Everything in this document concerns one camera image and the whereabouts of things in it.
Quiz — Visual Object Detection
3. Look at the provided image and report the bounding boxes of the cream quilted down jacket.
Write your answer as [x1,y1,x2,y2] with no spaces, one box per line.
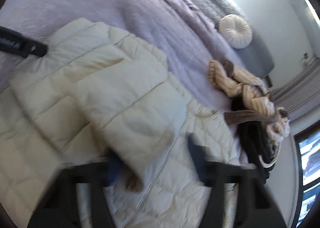
[1,18,239,227]

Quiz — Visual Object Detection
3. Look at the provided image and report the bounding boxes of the black knit garment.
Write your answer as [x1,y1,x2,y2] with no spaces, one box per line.
[225,95,277,184]

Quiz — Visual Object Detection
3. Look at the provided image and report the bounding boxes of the dark framed window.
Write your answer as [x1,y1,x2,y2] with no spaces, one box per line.
[293,124,319,227]

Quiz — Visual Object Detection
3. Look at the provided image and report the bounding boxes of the beige striped robe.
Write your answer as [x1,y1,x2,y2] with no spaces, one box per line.
[208,60,290,142]

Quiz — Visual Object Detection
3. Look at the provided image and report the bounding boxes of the grey curtain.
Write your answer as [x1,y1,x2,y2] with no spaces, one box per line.
[273,58,319,121]

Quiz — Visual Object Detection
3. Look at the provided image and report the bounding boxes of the lavender plush bed blanket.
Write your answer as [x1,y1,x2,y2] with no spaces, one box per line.
[1,0,242,113]

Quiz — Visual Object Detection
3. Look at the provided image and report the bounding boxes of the grey upholstered headboard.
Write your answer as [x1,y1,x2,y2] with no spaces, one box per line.
[235,32,274,78]

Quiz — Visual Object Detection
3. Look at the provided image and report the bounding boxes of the white round pleated cushion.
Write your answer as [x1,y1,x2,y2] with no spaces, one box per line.
[219,14,253,49]

